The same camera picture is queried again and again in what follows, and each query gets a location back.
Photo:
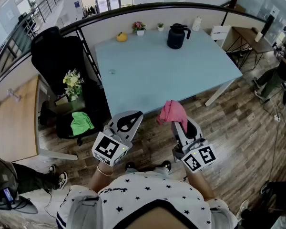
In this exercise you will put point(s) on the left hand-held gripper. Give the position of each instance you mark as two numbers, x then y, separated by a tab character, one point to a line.
109	149

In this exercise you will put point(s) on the pink cloth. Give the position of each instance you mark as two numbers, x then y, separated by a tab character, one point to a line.
174	111

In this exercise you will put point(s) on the white and yellow flower bouquet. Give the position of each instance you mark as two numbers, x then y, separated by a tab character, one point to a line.
72	85

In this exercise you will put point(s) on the white table leg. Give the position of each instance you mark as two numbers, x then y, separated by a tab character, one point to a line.
219	92

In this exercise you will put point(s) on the wooden desk with black legs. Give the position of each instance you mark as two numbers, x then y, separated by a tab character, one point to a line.
248	38

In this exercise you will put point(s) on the white cylinder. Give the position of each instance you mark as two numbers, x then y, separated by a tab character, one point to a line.
258	37

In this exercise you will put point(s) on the white chair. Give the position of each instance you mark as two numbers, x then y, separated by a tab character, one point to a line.
220	33

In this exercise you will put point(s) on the small green plant white pot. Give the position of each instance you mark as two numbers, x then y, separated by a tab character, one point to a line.
160	27

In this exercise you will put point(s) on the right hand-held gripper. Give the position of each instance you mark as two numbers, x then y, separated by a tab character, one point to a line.
200	157

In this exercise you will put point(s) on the white ceramic bottle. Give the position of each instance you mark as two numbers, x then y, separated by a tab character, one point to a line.
197	24

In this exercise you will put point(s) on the person's left forearm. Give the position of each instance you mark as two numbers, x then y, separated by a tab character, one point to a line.
97	180

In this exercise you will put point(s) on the yellow pumpkin ornament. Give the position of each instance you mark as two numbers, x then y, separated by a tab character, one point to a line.
122	37

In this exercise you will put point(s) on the black cylinder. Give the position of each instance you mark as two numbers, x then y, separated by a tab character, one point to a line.
268	25

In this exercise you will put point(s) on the wooden desk with white frame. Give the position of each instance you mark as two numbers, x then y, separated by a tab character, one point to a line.
14	123

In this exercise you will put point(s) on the pink dumbbell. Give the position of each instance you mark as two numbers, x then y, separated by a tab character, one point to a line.
13	95

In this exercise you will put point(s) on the black office chair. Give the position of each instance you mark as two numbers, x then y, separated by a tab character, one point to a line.
54	56

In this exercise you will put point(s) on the black partition rail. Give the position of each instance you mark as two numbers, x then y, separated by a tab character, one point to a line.
157	6

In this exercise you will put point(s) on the white star print shirt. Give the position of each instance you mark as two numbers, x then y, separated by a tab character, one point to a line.
145	194

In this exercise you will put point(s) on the white power strip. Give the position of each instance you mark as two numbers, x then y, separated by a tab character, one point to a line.
277	118

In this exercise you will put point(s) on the person's right forearm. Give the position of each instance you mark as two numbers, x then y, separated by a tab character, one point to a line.
200	185

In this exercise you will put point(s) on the green cloth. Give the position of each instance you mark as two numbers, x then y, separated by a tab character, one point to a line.
81	125

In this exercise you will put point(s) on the person's black shoe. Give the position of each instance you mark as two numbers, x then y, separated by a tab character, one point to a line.
130	166
166	165

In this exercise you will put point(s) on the pink flowers in white pot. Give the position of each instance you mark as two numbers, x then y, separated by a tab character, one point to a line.
139	27

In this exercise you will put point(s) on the dark blue kettle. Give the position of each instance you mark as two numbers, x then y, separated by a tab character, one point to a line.
176	37

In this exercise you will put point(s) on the small clear clip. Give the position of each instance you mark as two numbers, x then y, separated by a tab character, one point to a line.
112	71

